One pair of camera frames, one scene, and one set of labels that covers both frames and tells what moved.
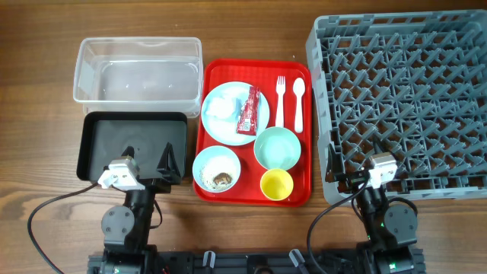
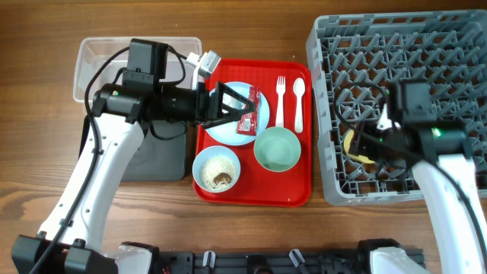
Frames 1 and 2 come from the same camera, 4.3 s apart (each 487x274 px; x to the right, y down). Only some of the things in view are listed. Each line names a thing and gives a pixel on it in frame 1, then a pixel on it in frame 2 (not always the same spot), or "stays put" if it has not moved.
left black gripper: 170,173 to 208,106
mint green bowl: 277,148 stays put
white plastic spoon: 299,88 stays put
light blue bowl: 216,169 stays put
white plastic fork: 281,89 stays put
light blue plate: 221,106 stays put
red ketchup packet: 247,122 stays put
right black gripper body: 348,182 to 367,147
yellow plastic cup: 276,184 to 346,144
